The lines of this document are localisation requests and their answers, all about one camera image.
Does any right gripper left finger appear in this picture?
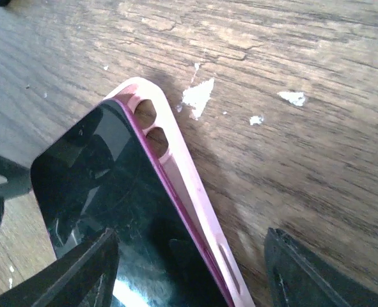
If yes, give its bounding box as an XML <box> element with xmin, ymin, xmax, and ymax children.
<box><xmin>0</xmin><ymin>228</ymin><xmax>120</xmax><ymax>306</ymax></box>

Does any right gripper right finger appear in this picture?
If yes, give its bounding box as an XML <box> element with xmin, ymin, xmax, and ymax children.
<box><xmin>264</xmin><ymin>228</ymin><xmax>378</xmax><ymax>306</ymax></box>

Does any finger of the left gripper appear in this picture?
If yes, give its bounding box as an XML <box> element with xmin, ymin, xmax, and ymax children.
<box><xmin>0</xmin><ymin>155</ymin><xmax>32</xmax><ymax>225</ymax></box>

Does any pink-edged black phone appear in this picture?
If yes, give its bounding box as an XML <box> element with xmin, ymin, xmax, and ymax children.
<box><xmin>30</xmin><ymin>99</ymin><xmax>231</xmax><ymax>306</ymax></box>

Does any pink phone case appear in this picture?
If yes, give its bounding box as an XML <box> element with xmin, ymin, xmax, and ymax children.
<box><xmin>106</xmin><ymin>77</ymin><xmax>254</xmax><ymax>306</ymax></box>

